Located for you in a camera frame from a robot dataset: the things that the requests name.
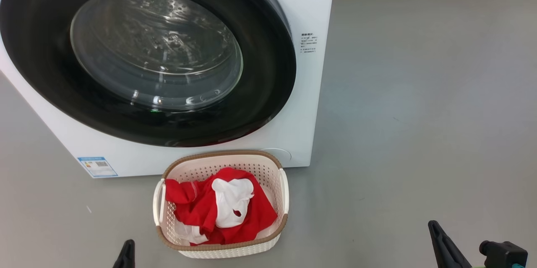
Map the red and white garment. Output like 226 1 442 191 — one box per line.
165 167 278 246

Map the blue energy label sticker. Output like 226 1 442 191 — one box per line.
77 157 118 177

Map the white text notice sticker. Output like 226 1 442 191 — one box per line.
300 33 318 54

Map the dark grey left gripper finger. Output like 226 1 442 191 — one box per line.
112 239 130 268
125 239 136 268

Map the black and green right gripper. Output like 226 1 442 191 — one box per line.
428 220 528 268

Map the white front-load washing machine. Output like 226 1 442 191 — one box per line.
0 0 337 179

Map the black round glass washer door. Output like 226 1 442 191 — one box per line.
0 0 297 148

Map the cream perforated laundry basket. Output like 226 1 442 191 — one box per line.
153 151 289 259

